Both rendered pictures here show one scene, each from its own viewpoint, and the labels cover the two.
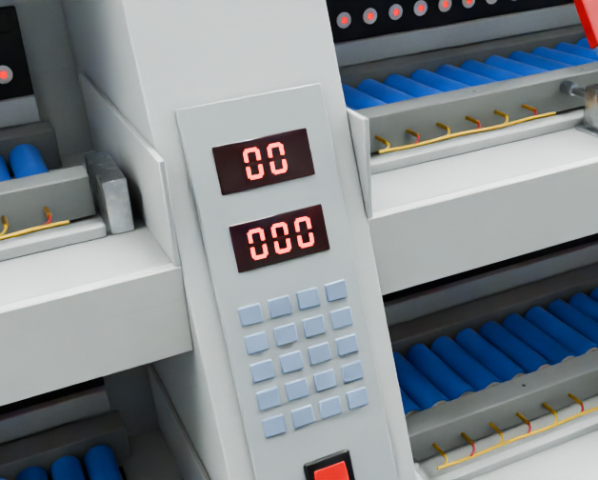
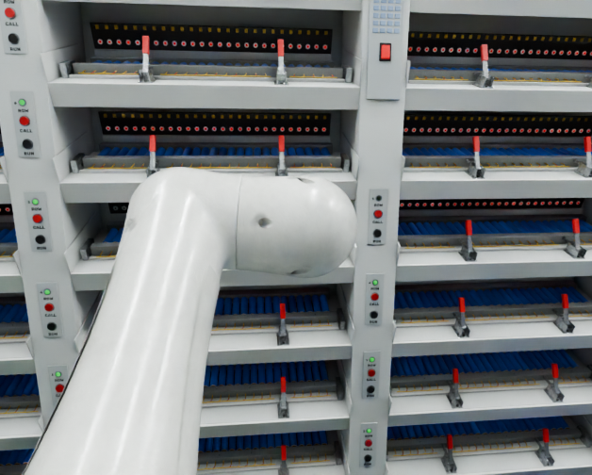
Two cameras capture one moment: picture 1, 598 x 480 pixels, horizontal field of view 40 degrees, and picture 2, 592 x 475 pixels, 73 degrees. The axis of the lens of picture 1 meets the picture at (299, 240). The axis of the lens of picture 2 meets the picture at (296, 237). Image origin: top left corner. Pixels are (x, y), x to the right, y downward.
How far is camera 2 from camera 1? 63 cm
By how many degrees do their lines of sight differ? 15
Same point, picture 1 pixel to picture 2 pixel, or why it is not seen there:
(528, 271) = (464, 59)
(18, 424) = (307, 57)
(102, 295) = not seen: outside the picture
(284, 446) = (376, 36)
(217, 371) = (365, 13)
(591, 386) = (468, 76)
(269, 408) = (375, 24)
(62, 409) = (319, 56)
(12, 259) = not seen: outside the picture
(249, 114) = not seen: outside the picture
